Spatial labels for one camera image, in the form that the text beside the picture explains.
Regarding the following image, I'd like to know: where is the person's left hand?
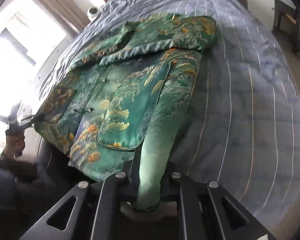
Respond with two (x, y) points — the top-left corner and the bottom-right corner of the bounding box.
(2, 133), (25, 159)

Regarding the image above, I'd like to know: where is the white round fan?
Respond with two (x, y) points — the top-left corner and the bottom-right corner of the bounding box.
(87, 7), (100, 22)

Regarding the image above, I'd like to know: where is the beige curtain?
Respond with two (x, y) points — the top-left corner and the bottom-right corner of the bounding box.
(39, 0), (90, 36)

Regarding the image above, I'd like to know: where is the green landscape print jacket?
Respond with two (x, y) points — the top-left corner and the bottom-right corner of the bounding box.
(34, 14), (217, 211)

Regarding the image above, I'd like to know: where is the wooden chair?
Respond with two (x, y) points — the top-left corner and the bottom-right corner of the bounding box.
(276, 2), (300, 54)

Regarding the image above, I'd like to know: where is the white desk with drawers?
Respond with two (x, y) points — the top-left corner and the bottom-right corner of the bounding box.
(247, 0), (298, 31)

